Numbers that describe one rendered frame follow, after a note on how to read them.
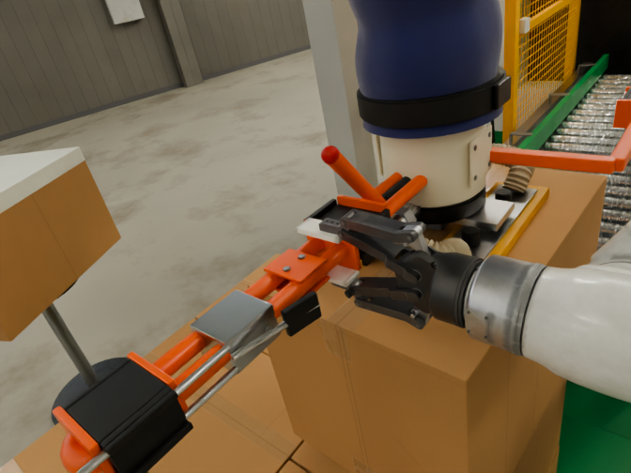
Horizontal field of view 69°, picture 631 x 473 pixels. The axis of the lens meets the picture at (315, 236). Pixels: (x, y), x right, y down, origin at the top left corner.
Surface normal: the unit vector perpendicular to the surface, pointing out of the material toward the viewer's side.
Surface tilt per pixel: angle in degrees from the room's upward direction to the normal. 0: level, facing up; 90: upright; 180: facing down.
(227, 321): 0
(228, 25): 90
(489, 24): 79
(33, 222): 90
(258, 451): 0
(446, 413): 89
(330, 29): 90
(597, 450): 0
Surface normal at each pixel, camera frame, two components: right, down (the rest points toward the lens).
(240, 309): -0.18, -0.85
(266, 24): 0.50, 0.36
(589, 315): -0.55, -0.35
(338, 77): -0.62, 0.50
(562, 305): -0.71, -0.46
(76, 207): 0.96, -0.04
